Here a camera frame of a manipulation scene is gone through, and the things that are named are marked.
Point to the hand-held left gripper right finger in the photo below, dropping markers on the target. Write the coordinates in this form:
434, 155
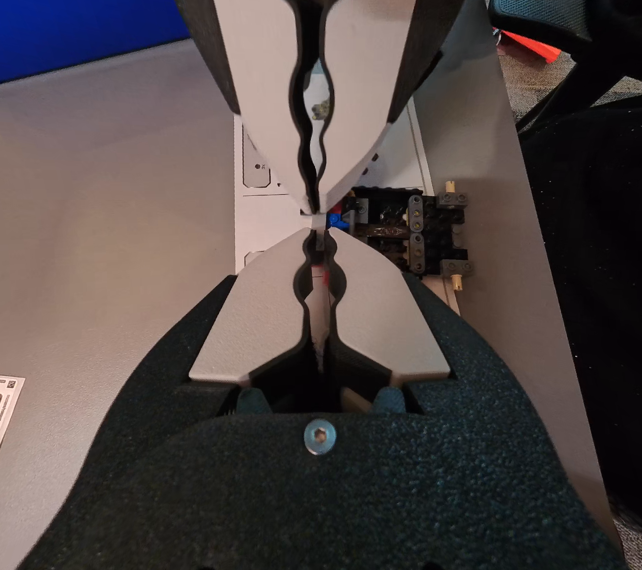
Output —
391, 324

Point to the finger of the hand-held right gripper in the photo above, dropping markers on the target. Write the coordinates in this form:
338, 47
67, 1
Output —
251, 53
371, 53

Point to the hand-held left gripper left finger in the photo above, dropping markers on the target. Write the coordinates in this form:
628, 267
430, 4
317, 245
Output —
251, 324

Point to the black lego car chassis model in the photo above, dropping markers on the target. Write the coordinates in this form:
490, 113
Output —
391, 234

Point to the small grey lego piece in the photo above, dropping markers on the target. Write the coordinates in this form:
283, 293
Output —
316, 221

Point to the white lego instruction booklet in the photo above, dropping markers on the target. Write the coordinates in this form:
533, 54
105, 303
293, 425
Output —
266, 229

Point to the red paper scrap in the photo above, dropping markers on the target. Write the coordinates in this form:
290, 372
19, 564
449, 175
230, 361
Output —
531, 44

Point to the black office chair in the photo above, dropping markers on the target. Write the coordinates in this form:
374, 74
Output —
541, 18

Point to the red and black sticker sheet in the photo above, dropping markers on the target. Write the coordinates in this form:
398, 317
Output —
10, 404

